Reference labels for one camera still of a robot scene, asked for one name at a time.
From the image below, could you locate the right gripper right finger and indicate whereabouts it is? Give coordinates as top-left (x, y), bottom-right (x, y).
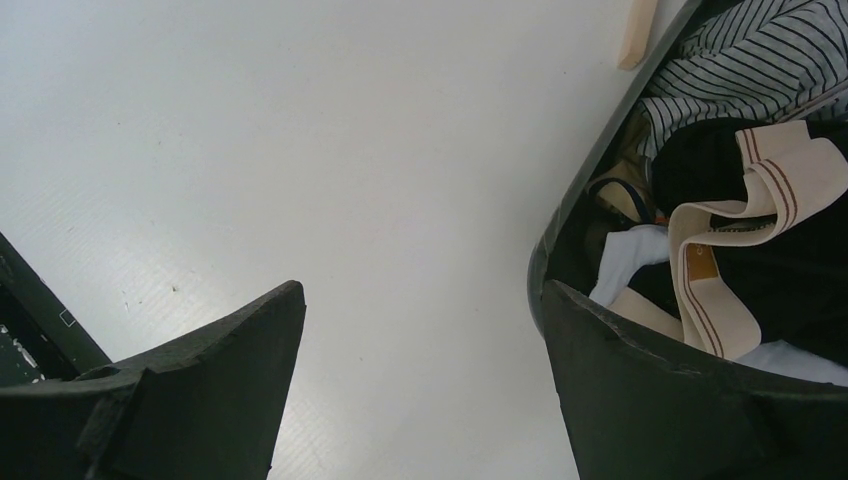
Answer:
top-left (541, 281), bottom-right (847, 479)

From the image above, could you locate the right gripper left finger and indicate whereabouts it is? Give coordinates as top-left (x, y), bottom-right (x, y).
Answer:
top-left (1, 281), bottom-right (306, 479)

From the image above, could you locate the black underwear beige waistband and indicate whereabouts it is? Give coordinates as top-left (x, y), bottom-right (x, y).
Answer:
top-left (606, 117), bottom-right (848, 369)

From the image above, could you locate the grey striped underwear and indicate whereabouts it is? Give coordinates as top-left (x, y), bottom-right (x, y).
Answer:
top-left (636, 1), bottom-right (847, 158)

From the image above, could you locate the white underwear black trim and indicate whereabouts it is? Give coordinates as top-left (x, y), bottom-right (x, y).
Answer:
top-left (589, 225), bottom-right (847, 386)

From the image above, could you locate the brown garment in basket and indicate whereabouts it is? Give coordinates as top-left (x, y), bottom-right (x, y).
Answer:
top-left (585, 113), bottom-right (656, 224)

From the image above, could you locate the dark green laundry basket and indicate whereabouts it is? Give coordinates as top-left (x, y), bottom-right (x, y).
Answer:
top-left (527, 0), bottom-right (737, 334)

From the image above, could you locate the wooden clothes rack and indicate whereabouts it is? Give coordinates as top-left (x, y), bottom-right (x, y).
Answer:
top-left (616, 0), bottom-right (659, 71)

